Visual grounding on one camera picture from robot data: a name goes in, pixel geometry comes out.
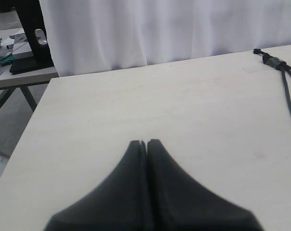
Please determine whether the black monitor stand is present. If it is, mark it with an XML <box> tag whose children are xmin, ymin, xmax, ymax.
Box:
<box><xmin>10</xmin><ymin>0</ymin><xmax>54</xmax><ymax>74</ymax></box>

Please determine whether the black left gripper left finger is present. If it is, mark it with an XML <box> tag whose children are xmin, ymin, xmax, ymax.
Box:
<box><xmin>45</xmin><ymin>141</ymin><xmax>150</xmax><ymax>231</ymax></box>

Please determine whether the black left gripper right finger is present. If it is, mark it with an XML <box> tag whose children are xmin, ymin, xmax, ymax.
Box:
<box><xmin>147</xmin><ymin>140</ymin><xmax>263</xmax><ymax>231</ymax></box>

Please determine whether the grey side table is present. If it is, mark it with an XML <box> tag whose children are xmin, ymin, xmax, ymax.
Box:
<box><xmin>0</xmin><ymin>28</ymin><xmax>60</xmax><ymax>120</ymax></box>

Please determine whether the black cable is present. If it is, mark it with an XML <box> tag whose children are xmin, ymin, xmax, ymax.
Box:
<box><xmin>281</xmin><ymin>64</ymin><xmax>291</xmax><ymax>140</ymax></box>

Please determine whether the white curtain backdrop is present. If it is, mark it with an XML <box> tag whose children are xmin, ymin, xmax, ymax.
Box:
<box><xmin>40</xmin><ymin>0</ymin><xmax>291</xmax><ymax>77</ymax></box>

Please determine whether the white box on table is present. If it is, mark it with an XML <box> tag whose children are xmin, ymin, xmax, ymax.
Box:
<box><xmin>10</xmin><ymin>29</ymin><xmax>33</xmax><ymax>60</ymax></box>

